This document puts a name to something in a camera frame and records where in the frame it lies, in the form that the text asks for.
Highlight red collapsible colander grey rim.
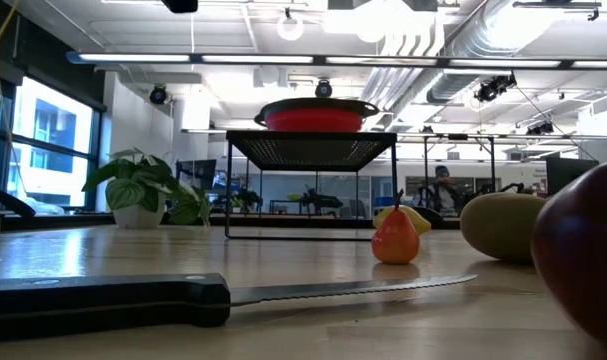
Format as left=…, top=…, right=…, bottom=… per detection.
left=253, top=97, right=381, bottom=133

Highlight black-handled serrated knife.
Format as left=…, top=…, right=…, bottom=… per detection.
left=0, top=272, right=479, bottom=344

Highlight small orange pear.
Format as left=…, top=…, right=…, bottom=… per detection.
left=371, top=188, right=422, bottom=266

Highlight yellow lemon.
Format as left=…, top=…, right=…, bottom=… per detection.
left=372, top=203, right=433, bottom=237

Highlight green kiwi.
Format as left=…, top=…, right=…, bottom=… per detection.
left=459, top=192, right=548, bottom=265

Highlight black monitor on arm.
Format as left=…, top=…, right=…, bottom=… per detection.
left=175, top=158, right=218, bottom=192

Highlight long overhead light bar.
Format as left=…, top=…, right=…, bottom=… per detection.
left=65, top=49, right=607, bottom=71

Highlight green potted plant white pot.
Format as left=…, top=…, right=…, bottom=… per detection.
left=81, top=146, right=213, bottom=231

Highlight black perforated metal shelf rack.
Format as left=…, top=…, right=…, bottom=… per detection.
left=224, top=130, right=400, bottom=242

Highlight person with cap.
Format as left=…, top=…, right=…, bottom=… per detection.
left=416, top=164, right=465, bottom=217

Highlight black ceiling track lights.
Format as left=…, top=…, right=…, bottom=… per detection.
left=475, top=73, right=518, bottom=104

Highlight large black monitor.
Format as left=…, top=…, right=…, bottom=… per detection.
left=545, top=157, right=600, bottom=197

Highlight white ring ceiling lamp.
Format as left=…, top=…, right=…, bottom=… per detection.
left=276, top=14, right=305, bottom=42

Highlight silver ceiling duct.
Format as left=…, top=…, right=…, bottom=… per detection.
left=425, top=0, right=549, bottom=104

